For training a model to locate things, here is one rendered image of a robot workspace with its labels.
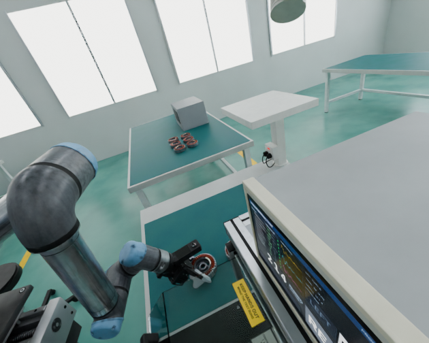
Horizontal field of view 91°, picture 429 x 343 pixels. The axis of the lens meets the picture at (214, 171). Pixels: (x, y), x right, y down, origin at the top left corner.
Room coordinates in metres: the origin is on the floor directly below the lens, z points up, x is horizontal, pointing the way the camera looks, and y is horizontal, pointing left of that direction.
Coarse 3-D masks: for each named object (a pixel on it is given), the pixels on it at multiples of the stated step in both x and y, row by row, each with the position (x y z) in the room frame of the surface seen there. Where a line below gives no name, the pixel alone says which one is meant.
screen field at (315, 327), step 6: (306, 306) 0.14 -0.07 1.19; (306, 312) 0.14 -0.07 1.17; (306, 318) 0.14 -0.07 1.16; (312, 318) 0.13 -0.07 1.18; (312, 324) 0.13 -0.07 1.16; (318, 324) 0.12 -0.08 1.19; (312, 330) 0.13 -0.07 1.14; (318, 330) 0.12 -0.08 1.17; (318, 336) 0.12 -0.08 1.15; (324, 336) 0.11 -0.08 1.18; (324, 342) 0.11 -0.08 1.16; (330, 342) 0.10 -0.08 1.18
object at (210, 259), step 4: (196, 256) 0.61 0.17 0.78; (200, 256) 0.60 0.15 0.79; (204, 256) 0.59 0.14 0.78; (208, 256) 0.59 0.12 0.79; (212, 256) 0.58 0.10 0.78; (192, 260) 0.59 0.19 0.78; (196, 260) 0.58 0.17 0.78; (200, 260) 0.59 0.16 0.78; (204, 260) 0.58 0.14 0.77; (208, 260) 0.57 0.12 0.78; (212, 260) 0.56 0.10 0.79; (192, 264) 0.57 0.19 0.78; (196, 264) 0.57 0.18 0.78; (200, 264) 0.57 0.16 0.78; (204, 264) 0.56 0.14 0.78; (212, 264) 0.54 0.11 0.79; (216, 264) 0.55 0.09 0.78; (196, 268) 0.56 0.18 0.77; (200, 268) 0.55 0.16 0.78; (204, 268) 0.54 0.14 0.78; (208, 268) 0.53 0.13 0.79
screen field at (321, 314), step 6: (306, 294) 0.14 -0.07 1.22; (306, 300) 0.14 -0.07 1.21; (312, 300) 0.13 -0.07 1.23; (312, 306) 0.13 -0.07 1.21; (318, 306) 0.12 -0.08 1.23; (318, 312) 0.12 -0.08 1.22; (324, 318) 0.11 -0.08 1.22; (324, 324) 0.11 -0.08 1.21; (330, 324) 0.10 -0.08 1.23; (330, 330) 0.10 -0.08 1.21; (336, 330) 0.09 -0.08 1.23; (336, 336) 0.09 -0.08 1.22; (342, 336) 0.09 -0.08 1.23; (342, 342) 0.09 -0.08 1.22
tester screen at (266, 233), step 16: (256, 208) 0.25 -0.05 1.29; (256, 224) 0.27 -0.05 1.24; (272, 240) 0.21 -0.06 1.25; (272, 256) 0.22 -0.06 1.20; (288, 256) 0.17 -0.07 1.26; (272, 272) 0.23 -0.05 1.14; (288, 272) 0.18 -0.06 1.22; (304, 272) 0.14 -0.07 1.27; (288, 288) 0.18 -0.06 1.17; (304, 288) 0.14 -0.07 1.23; (320, 288) 0.12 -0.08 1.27; (304, 304) 0.14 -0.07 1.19; (320, 304) 0.12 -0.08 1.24; (336, 304) 0.10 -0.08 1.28; (304, 320) 0.15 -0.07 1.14; (336, 320) 0.10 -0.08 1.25; (352, 320) 0.08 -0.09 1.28; (352, 336) 0.08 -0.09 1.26; (368, 336) 0.07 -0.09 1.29
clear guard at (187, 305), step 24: (240, 264) 0.32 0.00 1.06; (192, 288) 0.29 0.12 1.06; (216, 288) 0.28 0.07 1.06; (168, 312) 0.25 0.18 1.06; (192, 312) 0.24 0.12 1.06; (216, 312) 0.23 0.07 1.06; (240, 312) 0.21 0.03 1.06; (264, 312) 0.20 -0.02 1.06; (168, 336) 0.21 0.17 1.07; (192, 336) 0.20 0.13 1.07; (216, 336) 0.19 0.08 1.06; (240, 336) 0.18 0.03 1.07; (264, 336) 0.17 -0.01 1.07
